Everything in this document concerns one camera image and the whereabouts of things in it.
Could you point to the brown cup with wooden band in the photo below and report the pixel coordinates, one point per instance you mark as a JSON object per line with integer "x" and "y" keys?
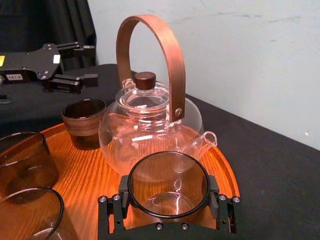
{"x": 83, "y": 125}

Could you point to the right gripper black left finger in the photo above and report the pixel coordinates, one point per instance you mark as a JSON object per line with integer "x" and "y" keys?
{"x": 113, "y": 212}

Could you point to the orange wooden tray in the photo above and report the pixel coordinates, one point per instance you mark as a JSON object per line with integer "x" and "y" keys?
{"x": 85, "y": 175}

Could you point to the black tablecloth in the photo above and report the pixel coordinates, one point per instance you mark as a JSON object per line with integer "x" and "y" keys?
{"x": 270, "y": 175}

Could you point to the glass lid with wooden knob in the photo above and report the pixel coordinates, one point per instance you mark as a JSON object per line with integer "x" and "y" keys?
{"x": 145, "y": 100}

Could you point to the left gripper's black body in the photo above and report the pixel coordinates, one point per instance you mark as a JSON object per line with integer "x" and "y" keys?
{"x": 32, "y": 63}

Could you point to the black curtain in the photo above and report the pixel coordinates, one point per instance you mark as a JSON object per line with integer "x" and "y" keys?
{"x": 37, "y": 22}

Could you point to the clear smoked drinking glass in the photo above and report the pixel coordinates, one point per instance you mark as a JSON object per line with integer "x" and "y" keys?
{"x": 25, "y": 162}
{"x": 170, "y": 200}
{"x": 27, "y": 215}

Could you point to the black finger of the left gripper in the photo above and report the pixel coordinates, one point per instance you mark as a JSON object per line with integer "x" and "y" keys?
{"x": 70, "y": 83}
{"x": 75, "y": 49}

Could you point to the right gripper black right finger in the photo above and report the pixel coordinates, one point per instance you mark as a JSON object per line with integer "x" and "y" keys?
{"x": 228, "y": 212}

